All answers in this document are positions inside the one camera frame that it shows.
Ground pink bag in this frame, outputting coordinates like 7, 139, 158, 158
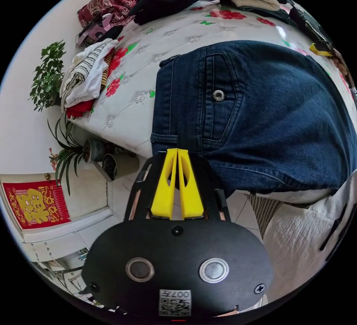
75, 13, 124, 48

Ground blue jeans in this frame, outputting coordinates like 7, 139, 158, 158
150, 40, 357, 196

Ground green leafy plant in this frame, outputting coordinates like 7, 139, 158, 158
29, 40, 67, 111

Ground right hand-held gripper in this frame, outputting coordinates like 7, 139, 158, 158
289, 5, 337, 58

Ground red paper wall decoration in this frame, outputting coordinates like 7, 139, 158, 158
2, 180, 72, 230

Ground bed with white floral quilt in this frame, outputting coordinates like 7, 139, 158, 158
66, 0, 355, 208

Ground empty dark plant pot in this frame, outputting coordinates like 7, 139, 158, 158
101, 153, 119, 181

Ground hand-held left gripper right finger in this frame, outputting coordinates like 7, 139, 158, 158
177, 149, 204, 219

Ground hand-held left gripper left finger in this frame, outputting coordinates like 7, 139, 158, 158
151, 149, 178, 218

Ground pile of striped white clothes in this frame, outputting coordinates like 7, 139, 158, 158
59, 38, 121, 120

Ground person's right hand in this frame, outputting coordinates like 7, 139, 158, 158
332, 51, 350, 77

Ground potted plant with long leaves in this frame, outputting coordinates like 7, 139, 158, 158
46, 113, 106, 196

